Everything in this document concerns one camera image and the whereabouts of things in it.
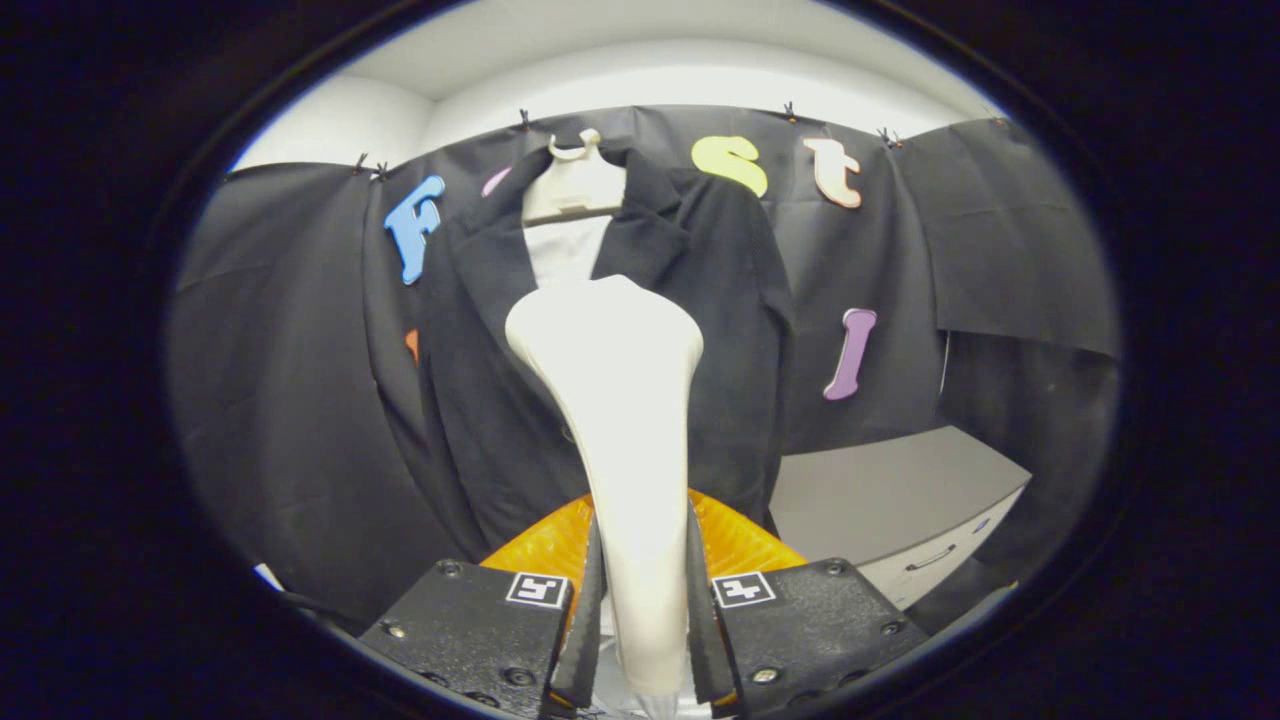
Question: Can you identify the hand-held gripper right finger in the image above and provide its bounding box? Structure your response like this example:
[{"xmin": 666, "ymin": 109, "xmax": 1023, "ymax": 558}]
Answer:
[{"xmin": 686, "ymin": 488, "xmax": 928, "ymax": 717}]

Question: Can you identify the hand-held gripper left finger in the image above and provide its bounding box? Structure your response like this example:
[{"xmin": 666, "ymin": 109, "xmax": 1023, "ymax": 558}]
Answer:
[{"xmin": 358, "ymin": 490, "xmax": 603, "ymax": 719}]

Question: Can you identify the black blazer jacket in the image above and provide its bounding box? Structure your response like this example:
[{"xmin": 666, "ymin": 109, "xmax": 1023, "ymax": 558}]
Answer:
[{"xmin": 415, "ymin": 140, "xmax": 798, "ymax": 561}]

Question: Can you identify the white garment steamer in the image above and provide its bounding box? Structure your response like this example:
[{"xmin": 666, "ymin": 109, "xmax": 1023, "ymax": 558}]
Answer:
[{"xmin": 505, "ymin": 275, "xmax": 705, "ymax": 720}]

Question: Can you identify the grey cabinet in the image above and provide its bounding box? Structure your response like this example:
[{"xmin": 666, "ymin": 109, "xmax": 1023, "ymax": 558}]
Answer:
[{"xmin": 768, "ymin": 425, "xmax": 1033, "ymax": 611}]

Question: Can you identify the black backdrop cloth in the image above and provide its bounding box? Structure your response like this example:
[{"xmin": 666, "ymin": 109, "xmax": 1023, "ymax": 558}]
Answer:
[{"xmin": 165, "ymin": 105, "xmax": 1121, "ymax": 636}]

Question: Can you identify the white plastic hanger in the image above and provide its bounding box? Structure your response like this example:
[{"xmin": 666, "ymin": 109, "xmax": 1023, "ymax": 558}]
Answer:
[{"xmin": 520, "ymin": 128, "xmax": 629, "ymax": 226}]

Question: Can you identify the row of black cloth clips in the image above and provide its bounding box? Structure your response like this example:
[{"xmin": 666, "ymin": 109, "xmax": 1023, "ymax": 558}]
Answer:
[{"xmin": 350, "ymin": 100, "xmax": 1009, "ymax": 183}]

